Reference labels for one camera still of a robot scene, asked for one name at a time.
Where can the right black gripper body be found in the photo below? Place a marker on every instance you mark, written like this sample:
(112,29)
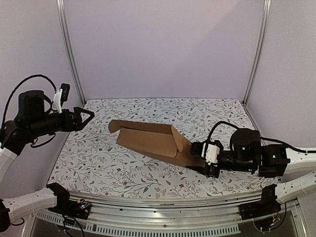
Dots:
(212,168)

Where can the floral patterned table mat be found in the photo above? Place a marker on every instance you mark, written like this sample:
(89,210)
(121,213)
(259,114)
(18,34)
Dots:
(92,162)

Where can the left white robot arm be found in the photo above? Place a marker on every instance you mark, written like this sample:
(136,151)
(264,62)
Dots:
(24,130)

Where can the brown cardboard box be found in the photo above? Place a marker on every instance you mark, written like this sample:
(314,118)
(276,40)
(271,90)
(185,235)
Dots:
(158,141)

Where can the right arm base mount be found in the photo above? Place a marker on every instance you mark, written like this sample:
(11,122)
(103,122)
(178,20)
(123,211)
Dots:
(265,206)

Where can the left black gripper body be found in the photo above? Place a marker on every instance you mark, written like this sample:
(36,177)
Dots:
(39,128)

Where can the left aluminium frame post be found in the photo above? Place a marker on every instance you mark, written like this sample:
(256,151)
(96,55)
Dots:
(69,51)

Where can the aluminium frame post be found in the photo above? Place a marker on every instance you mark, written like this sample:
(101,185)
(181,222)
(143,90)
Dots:
(69,51)
(259,50)

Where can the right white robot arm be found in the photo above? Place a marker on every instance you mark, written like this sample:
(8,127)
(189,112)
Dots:
(268,161)

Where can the front aluminium rail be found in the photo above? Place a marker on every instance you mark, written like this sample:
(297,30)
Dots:
(197,217)

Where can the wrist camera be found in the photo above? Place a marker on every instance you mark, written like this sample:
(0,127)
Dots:
(33,104)
(246,144)

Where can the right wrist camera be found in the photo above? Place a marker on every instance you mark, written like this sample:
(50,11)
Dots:
(246,144)

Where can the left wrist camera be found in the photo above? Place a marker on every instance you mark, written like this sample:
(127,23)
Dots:
(33,104)

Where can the right aluminium frame post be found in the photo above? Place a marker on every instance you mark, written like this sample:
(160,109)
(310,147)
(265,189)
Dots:
(259,50)

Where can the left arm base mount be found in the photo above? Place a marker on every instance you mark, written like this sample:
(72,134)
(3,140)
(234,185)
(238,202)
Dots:
(79,209)

